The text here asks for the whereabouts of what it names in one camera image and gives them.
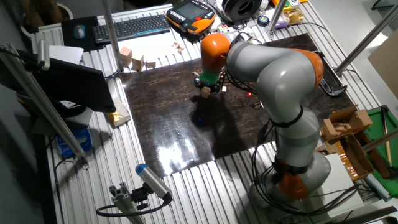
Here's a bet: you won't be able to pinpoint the round black yellow gadget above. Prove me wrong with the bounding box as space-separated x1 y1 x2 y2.
257 14 271 27

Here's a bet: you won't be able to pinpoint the black flat monitor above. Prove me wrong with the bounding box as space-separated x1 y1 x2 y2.
15 49 117 114

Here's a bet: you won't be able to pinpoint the short aluminium extrusion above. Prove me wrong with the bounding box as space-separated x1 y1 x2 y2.
108 182 147 224

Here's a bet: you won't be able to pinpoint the small box gold foil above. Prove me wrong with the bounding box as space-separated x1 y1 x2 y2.
106 96 132 128

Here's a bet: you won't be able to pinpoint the black plastic frame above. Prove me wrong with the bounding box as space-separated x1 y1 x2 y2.
313 51 348 97

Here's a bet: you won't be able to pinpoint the white button box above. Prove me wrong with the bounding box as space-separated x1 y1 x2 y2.
271 0 302 12

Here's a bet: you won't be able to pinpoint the small wooden planks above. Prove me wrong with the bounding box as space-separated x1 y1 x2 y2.
331 121 351 134

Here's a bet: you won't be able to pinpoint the grey computer mouse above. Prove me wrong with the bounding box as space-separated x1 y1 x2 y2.
73 24 86 40

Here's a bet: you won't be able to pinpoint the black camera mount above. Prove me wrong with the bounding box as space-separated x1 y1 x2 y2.
129 183 150 211

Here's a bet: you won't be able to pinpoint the white puzzle cube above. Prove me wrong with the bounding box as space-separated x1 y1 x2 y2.
217 24 236 35

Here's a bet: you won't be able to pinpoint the silver camera blue cap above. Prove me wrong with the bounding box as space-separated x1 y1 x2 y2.
135 162 174 202

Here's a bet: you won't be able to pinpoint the green wrist adapter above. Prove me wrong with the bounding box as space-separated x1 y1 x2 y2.
198 71 221 86

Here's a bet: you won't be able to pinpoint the black camera cable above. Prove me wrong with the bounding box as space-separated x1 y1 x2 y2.
95 198 174 218

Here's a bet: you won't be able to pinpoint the orange black teach pendant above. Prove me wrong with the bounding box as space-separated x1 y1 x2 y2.
165 0 216 35

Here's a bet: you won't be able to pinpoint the thin wooden stick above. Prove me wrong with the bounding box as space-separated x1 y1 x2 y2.
381 107 394 168

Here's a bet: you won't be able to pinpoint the white flat board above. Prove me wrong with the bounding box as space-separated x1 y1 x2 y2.
310 152 365 218

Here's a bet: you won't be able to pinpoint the dark marble pattern mat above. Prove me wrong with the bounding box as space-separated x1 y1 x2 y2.
119 32 356 179

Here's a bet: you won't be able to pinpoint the blue tissue pack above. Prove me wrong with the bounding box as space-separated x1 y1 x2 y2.
56 127 93 159

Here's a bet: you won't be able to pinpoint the green felt mat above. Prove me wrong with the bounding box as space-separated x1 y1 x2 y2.
364 105 398 199

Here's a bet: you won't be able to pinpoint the black mouse pad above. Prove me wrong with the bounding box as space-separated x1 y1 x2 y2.
60 15 105 53

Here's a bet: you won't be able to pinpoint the black computer keyboard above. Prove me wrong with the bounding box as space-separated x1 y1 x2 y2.
92 14 172 44

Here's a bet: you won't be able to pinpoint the black filament spool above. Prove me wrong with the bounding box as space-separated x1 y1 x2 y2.
222 0 263 23

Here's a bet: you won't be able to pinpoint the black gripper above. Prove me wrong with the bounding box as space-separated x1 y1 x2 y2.
194 77 226 96

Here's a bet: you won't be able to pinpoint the small wooden pieces pile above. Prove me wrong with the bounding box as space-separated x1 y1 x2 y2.
171 41 185 54

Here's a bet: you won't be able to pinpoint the tan cardboard sheet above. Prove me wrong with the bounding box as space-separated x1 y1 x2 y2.
367 29 398 101

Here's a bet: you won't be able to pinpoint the grey rolled tube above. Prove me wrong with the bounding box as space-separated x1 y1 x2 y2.
363 172 391 202

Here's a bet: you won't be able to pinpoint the aluminium frame post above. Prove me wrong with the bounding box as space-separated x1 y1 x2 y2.
361 127 398 153
101 0 124 74
0 43 90 170
335 4 398 75
266 0 289 34

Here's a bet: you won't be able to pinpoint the white paper sheet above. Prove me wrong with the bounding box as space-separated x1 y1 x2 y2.
49 45 85 65

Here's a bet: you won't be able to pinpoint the gold foil bag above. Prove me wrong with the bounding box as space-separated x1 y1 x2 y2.
283 8 305 26

